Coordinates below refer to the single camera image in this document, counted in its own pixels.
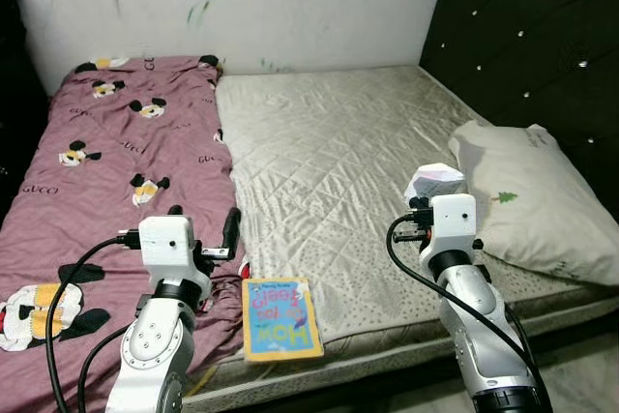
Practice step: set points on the black tufted headboard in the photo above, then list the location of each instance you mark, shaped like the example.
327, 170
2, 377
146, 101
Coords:
522, 36

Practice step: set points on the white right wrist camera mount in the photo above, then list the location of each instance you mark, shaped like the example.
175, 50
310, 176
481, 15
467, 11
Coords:
453, 220

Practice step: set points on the beige quilted mattress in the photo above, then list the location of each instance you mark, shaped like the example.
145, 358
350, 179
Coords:
329, 162

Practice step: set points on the purple cartoon mouse blanket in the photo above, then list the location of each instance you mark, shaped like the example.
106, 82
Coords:
116, 162

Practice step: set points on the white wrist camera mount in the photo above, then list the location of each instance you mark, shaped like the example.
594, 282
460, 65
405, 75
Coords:
166, 244
453, 220

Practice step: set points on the white pillow with green tree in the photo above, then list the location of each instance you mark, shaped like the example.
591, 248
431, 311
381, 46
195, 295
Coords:
542, 210

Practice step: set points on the yellow blue children's book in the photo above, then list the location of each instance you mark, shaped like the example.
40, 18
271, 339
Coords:
280, 321

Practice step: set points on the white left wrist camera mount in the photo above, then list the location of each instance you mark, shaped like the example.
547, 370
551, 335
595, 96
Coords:
166, 244

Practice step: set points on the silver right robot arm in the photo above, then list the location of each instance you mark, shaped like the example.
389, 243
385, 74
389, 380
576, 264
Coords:
479, 321

